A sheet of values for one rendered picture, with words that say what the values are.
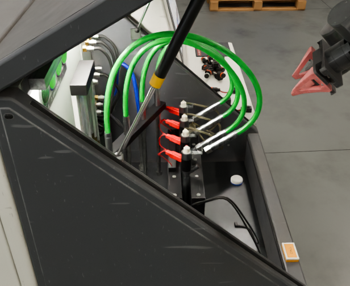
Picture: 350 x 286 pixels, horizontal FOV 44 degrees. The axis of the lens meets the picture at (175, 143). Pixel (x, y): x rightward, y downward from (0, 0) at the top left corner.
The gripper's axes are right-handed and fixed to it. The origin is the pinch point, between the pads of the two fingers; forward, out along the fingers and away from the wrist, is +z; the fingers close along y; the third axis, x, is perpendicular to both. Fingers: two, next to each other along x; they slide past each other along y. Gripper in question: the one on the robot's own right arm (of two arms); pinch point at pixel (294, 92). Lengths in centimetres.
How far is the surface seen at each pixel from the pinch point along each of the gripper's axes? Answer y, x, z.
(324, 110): -115, -211, 55
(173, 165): 6.3, 12.5, 36.7
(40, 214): 31, 59, 31
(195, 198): -0.9, 22.7, 31.7
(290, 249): -19.4, 33.7, 14.8
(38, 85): 47, 51, 16
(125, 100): 30.0, 15.1, 30.3
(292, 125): -98, -182, 73
